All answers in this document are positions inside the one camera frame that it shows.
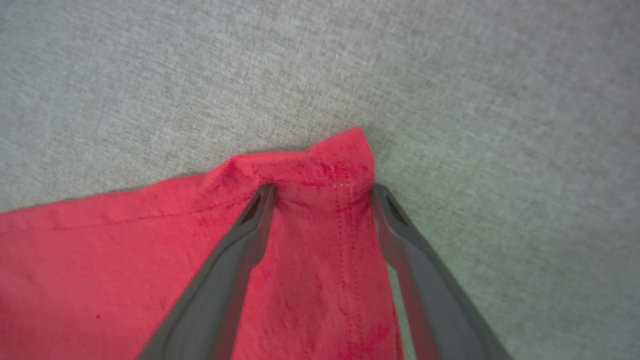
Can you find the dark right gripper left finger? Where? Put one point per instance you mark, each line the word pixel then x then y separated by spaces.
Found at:
pixel 225 280

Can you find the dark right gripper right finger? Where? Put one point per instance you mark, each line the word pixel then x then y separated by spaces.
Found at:
pixel 430 300

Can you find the red and white garment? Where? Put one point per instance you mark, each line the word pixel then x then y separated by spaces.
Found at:
pixel 125 275

